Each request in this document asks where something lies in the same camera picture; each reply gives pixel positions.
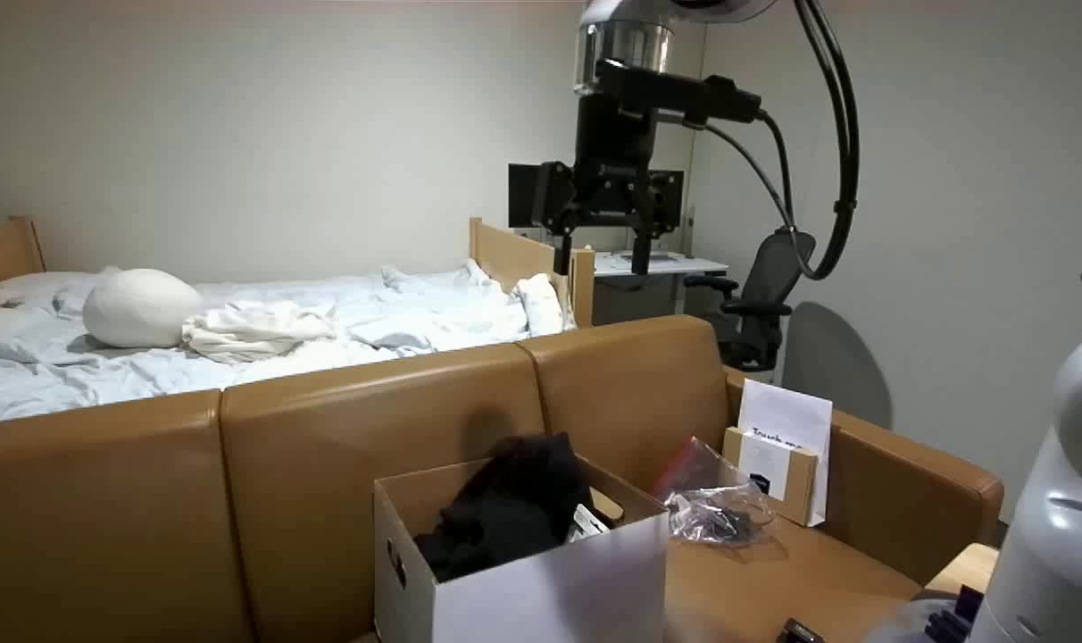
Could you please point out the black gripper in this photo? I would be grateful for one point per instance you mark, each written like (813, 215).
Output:
(620, 124)

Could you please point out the clear plastic bag with cables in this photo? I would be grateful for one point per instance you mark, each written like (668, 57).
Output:
(713, 500)

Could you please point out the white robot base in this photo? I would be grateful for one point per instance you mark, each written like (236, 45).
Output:
(1037, 579)

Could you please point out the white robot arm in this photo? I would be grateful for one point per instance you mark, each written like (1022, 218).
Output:
(641, 32)

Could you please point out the black cloth in box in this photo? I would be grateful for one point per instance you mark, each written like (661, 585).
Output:
(515, 506)

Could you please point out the white cardboard box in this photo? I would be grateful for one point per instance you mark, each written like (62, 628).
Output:
(592, 592)

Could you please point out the white desk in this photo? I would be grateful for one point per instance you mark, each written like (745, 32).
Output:
(620, 296)

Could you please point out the computer monitor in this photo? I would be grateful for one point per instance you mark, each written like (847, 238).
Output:
(544, 199)

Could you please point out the black office chair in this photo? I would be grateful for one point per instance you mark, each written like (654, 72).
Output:
(750, 311)

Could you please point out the white paper cards holder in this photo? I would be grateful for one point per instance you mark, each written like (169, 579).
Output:
(782, 444)

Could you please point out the crumpled white cloth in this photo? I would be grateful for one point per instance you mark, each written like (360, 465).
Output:
(255, 330)

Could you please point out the tan leather sofa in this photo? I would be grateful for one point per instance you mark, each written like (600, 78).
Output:
(249, 515)

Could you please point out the white round pillow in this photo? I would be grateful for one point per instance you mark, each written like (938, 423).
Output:
(136, 309)

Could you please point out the bed with white sheets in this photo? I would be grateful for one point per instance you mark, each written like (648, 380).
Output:
(48, 361)

